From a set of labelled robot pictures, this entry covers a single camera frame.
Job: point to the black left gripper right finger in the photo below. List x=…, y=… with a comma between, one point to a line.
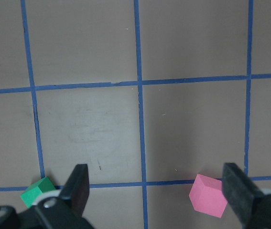
x=251, y=204

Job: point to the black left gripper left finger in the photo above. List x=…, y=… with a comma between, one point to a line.
x=65, y=210

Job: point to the green foam cube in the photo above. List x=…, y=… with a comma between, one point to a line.
x=35, y=190

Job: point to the pink foam cube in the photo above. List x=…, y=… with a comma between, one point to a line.
x=206, y=196

